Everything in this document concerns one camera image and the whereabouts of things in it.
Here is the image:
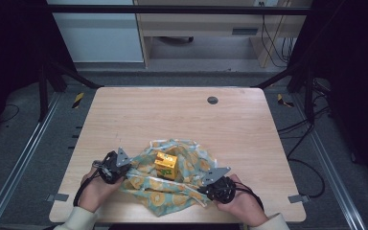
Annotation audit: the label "right hand-held gripper cable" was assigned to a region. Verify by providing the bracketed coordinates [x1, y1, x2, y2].
[232, 180, 265, 212]

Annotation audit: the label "aluminium floor rail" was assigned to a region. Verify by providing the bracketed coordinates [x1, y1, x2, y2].
[291, 92, 367, 230]
[0, 91, 62, 230]

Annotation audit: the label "teal lemon-print bag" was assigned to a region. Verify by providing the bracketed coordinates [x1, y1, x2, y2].
[119, 138, 220, 218]

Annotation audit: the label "white cabinet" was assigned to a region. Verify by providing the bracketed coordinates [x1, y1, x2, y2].
[46, 0, 145, 63]

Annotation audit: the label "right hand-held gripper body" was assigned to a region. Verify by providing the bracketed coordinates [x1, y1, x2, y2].
[196, 166, 238, 205]

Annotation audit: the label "grey table bracket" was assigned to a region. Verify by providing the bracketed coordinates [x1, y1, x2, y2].
[45, 193, 70, 203]
[287, 194, 311, 205]

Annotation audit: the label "person's right hand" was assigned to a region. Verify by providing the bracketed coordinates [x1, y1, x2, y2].
[216, 173, 269, 228]

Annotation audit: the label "yellow-black striped tape piece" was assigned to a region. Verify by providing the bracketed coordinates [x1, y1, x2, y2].
[72, 92, 85, 110]
[276, 93, 295, 108]

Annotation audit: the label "left hand-held gripper cable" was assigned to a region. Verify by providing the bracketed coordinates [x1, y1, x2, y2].
[72, 160, 104, 208]

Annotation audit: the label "black horizontal frame bar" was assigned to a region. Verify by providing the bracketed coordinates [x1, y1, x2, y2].
[46, 4, 311, 16]

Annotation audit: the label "black hanging cables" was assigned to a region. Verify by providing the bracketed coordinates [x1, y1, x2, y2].
[259, 1, 297, 69]

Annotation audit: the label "black metal frame strut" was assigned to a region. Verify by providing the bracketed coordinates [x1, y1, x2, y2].
[37, 57, 104, 123]
[251, 60, 316, 125]

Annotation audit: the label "person's left hand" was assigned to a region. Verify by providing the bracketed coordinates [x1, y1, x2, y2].
[78, 168, 125, 214]

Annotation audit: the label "black floor cables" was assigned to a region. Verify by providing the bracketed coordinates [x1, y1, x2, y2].
[277, 104, 331, 199]

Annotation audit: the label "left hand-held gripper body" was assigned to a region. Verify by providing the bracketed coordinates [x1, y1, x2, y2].
[92, 147, 133, 185]

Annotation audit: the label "yellow drink carton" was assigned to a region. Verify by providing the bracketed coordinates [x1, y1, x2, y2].
[153, 151, 179, 182]

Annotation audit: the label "hand-held gripper cable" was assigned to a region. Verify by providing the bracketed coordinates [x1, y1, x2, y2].
[72, 160, 104, 208]
[232, 180, 265, 212]

